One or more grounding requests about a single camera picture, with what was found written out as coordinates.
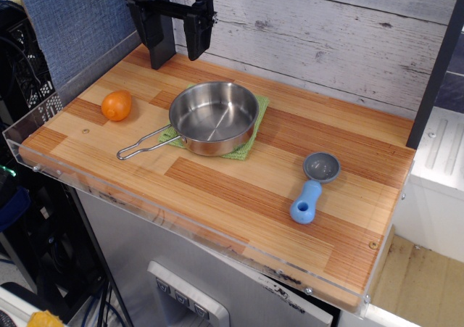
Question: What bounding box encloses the black right frame post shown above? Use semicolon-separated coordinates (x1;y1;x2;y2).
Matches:
406;0;463;149

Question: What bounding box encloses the black milk crate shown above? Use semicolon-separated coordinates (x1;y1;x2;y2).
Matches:
1;18;54;109

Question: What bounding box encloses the metal pot with wire handle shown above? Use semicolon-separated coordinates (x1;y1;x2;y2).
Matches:
116;81;261;161

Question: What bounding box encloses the orange plastic fruit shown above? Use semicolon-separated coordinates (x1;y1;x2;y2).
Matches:
101;90;132;121

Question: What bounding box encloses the blue and grey scoop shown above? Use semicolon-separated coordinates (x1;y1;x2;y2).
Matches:
290;152;341;225

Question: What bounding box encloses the green cloth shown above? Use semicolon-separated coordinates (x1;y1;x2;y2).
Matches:
157;84;270;161

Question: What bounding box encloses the silver toy fridge dispenser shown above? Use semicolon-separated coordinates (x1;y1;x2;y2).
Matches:
147;261;230;326

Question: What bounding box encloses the yellow object bottom left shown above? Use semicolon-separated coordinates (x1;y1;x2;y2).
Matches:
26;310;65;327

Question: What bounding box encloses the clear acrylic table guard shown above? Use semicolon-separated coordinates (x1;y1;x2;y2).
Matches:
6;46;414;326

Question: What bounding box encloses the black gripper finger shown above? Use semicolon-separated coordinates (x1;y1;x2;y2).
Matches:
183;14;212;60
126;0;157;49

